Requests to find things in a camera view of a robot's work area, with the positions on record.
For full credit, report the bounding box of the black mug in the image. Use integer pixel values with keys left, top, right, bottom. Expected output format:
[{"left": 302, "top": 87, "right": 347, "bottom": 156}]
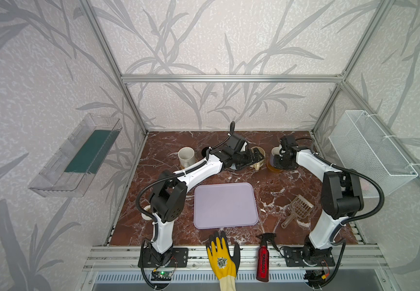
[{"left": 201, "top": 146, "right": 212, "bottom": 159}]

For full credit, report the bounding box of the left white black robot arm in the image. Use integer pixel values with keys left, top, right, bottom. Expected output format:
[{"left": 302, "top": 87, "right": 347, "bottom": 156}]
[{"left": 135, "top": 132, "right": 264, "bottom": 255}]

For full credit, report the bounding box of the green circuit board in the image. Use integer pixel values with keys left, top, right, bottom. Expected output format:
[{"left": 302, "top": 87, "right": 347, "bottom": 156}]
[{"left": 152, "top": 270, "right": 173, "bottom": 281}]

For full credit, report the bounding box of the clear plastic wall bin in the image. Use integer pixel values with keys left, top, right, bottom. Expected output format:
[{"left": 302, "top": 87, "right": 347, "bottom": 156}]
[{"left": 29, "top": 113, "right": 123, "bottom": 198}]

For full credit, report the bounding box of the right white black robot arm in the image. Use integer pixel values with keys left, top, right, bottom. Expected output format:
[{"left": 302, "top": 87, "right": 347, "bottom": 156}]
[{"left": 274, "top": 135, "right": 385, "bottom": 254}]

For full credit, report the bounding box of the yellow black work glove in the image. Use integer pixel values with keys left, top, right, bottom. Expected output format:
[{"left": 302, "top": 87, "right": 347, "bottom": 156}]
[{"left": 206, "top": 230, "right": 241, "bottom": 291}]

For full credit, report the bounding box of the beige yellow mug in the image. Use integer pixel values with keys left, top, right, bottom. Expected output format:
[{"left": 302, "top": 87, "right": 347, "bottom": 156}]
[{"left": 250, "top": 146, "right": 266, "bottom": 171}]

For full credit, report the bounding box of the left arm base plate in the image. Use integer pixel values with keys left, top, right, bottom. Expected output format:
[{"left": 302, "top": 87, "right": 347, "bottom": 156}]
[{"left": 138, "top": 247, "right": 189, "bottom": 268}]

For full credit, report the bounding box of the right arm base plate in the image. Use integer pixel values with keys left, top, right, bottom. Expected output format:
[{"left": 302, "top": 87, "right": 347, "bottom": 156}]
[{"left": 280, "top": 246, "right": 336, "bottom": 267}]

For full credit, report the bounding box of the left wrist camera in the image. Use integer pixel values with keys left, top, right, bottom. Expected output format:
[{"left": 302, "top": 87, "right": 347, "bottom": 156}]
[{"left": 240, "top": 141, "right": 247, "bottom": 152}]

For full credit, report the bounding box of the brown wooden round coaster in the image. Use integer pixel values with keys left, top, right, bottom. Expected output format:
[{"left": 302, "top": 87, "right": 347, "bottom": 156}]
[{"left": 266, "top": 160, "right": 283, "bottom": 173}]

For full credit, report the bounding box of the white mug lavender handle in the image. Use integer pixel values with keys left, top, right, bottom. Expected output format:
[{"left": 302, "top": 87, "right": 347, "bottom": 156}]
[{"left": 271, "top": 146, "right": 281, "bottom": 157}]

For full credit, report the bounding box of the white speckled mug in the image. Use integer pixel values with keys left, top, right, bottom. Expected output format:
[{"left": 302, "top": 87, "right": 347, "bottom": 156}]
[{"left": 178, "top": 147, "right": 197, "bottom": 169}]

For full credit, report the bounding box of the red spray bottle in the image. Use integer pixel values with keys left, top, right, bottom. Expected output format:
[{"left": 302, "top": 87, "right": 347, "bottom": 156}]
[{"left": 256, "top": 233, "right": 280, "bottom": 283}]

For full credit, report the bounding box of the pink object in basket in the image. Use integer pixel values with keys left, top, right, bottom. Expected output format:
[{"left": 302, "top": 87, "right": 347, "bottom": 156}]
[{"left": 360, "top": 179, "right": 374, "bottom": 193}]

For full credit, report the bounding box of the lavender plastic tray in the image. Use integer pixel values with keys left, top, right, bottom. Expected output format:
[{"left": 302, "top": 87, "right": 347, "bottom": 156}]
[{"left": 194, "top": 183, "right": 259, "bottom": 230}]

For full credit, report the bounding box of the white wire mesh basket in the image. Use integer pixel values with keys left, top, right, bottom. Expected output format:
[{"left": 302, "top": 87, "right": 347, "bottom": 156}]
[{"left": 329, "top": 110, "right": 418, "bottom": 196}]

